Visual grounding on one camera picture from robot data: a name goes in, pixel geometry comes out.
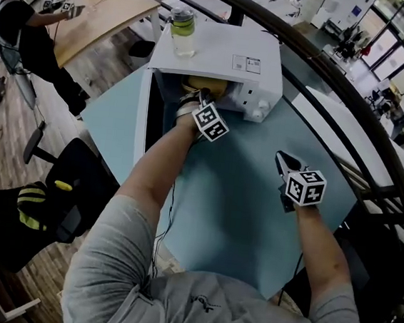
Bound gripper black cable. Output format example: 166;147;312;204
149;180;178;280
277;249;305;309

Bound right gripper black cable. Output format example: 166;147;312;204
277;249;305;309

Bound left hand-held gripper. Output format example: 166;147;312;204
188;86;235;145

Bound glass entrance doors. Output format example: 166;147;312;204
353;0;404;94

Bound clear bottle with green lid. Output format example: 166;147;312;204
165;4;201;61

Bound black curved metal railing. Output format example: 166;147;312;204
86;0;404;323

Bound white microwave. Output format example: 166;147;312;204
131;14;291;182

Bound person's right forearm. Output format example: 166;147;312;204
284;201;360;307

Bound black office chair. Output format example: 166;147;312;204
0;123;127;285
280;202;404;323

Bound yellow bowl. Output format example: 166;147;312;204
180;73;231;102

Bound person's grey t-shirt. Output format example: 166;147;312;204
58;189;378;323

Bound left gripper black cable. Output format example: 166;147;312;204
149;180;178;280

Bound black stool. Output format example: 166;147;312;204
128;38;156;61

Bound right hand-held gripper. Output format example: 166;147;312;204
268;150;331;217

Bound person's left hand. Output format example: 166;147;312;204
174;84;205;124

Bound person's left forearm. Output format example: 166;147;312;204
113;109;203;236

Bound light blue table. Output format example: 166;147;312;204
64;60;370;310

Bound light wooden table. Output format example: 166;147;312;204
41;0;163;80

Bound yellow-green reflective vest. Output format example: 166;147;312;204
13;175;76;236

